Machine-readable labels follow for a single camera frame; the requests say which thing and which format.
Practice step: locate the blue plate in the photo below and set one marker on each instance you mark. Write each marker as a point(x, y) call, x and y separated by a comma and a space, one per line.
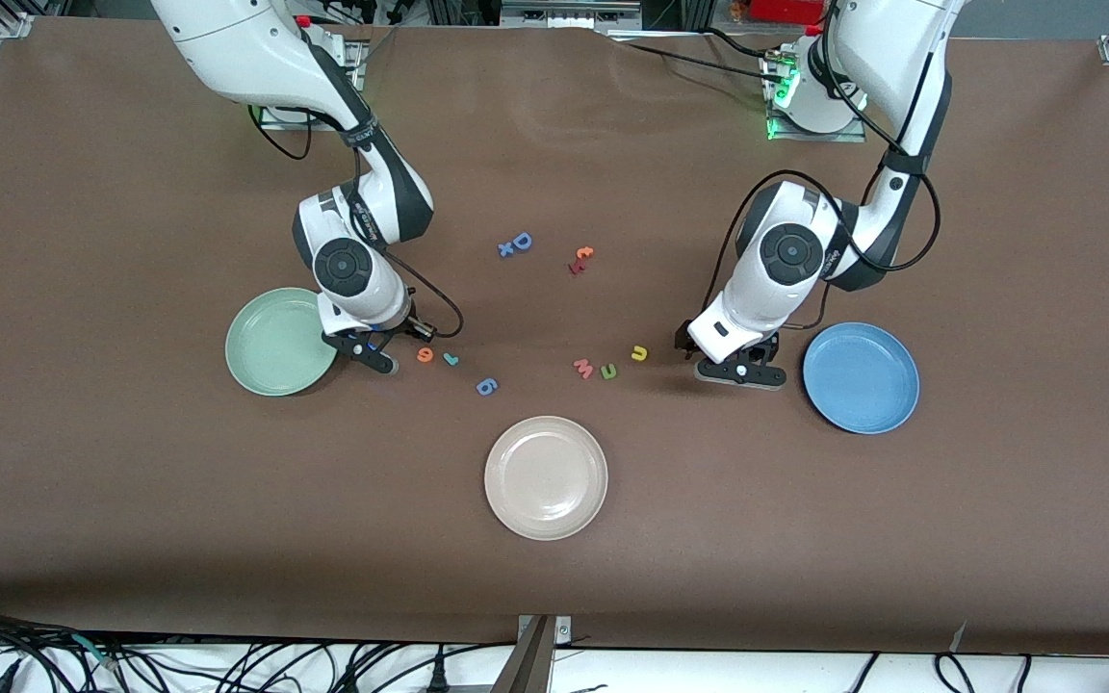
point(861, 377)

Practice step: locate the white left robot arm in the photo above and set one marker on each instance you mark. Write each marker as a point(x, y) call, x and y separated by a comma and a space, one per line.
point(891, 48)

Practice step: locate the blue digit six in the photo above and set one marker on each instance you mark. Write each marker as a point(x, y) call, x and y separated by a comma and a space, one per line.
point(481, 386)

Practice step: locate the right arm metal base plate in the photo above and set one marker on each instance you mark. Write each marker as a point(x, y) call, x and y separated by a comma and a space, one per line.
point(280, 120)

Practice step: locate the pink letter w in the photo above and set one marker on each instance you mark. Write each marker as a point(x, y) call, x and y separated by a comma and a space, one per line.
point(583, 369)

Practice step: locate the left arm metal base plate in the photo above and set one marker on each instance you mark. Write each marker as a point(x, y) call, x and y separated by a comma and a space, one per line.
point(805, 137)

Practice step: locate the red box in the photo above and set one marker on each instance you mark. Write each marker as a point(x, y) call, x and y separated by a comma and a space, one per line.
point(786, 10)

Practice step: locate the beige plate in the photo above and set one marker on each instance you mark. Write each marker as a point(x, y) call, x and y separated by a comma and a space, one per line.
point(546, 477)

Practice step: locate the white paper scrap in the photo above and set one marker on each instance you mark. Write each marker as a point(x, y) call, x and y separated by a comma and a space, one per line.
point(959, 637)

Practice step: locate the mint green plate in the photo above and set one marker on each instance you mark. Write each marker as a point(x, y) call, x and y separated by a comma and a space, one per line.
point(266, 346)

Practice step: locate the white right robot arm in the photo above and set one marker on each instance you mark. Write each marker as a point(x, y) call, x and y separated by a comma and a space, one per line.
point(227, 48)

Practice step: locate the blue letter D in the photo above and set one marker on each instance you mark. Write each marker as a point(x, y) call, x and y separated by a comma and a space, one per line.
point(516, 242)

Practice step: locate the grey metal table bracket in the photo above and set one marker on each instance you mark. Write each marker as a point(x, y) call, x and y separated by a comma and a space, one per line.
point(535, 664)

